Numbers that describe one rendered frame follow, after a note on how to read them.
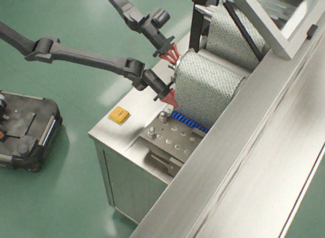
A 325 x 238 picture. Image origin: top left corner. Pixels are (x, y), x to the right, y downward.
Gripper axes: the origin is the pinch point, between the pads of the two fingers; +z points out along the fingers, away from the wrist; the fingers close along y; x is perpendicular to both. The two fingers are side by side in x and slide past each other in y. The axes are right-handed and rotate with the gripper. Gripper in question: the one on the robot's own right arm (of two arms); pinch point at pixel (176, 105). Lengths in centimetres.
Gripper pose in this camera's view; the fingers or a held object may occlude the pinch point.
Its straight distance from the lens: 150.9
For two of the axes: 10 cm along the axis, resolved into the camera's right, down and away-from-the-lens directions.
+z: 6.9, 7.1, 1.4
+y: -5.7, 6.5, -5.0
